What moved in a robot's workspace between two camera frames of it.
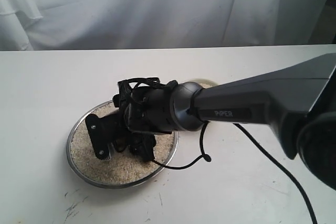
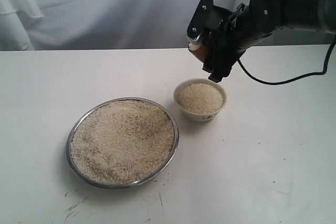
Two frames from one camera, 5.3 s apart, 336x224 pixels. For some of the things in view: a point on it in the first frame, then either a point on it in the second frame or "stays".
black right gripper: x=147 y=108 → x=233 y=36
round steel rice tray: x=144 y=153 stays
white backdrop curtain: x=81 y=11 stays
